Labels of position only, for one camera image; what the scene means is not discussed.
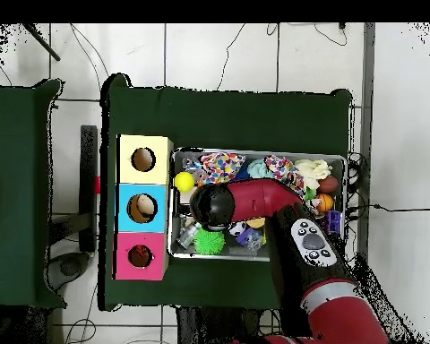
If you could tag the polka dot cloth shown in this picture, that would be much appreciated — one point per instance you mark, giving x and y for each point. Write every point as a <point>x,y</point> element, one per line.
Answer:
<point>220,166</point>

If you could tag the orange striped tiger plush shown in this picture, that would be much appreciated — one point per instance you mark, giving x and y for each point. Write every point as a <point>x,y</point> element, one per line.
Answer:
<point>138,250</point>

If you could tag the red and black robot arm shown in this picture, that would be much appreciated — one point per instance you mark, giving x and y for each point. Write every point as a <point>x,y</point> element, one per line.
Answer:
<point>265,200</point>

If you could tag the silver mesh bin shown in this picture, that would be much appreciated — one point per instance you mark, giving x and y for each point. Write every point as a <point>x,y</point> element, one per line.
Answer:
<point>218,256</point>

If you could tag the wooden box with three holes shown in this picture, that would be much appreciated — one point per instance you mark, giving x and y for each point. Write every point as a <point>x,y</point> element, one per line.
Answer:
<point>125,172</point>

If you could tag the large yellow ball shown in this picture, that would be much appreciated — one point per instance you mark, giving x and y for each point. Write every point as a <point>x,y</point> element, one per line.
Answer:
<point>184,181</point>

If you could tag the small soccer ball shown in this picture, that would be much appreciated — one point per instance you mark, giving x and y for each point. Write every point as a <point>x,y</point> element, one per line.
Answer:
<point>238,228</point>

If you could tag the light teal knitted cloth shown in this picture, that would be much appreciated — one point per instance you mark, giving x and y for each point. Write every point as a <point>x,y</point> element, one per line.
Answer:
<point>258,168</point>

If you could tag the large green spiky ball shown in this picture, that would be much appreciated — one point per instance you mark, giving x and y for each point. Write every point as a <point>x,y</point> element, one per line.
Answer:
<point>209,241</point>

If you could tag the dark green tablecloth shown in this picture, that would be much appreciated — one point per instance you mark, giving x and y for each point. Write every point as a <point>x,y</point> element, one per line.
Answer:
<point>218,118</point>

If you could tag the cream knitted cloth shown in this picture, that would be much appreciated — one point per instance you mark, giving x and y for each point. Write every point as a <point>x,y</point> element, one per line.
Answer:
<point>315,170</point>

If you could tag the small orange basketball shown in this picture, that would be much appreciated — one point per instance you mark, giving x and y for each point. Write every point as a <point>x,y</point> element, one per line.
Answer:
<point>325,202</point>

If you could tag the purple plastic block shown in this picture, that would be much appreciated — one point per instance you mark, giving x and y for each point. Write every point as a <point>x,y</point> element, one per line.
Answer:
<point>333,221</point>

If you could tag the black stand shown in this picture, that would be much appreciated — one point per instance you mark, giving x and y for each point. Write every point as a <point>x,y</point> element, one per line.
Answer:
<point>89,161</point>

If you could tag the green-covered side table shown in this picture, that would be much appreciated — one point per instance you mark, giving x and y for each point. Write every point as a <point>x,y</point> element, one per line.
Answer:
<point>14,197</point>

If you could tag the black rod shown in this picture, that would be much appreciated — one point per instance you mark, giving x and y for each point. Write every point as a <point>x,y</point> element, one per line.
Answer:
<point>43,43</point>

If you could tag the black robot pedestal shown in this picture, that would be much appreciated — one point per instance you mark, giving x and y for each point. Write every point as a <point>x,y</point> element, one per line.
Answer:
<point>215,326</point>

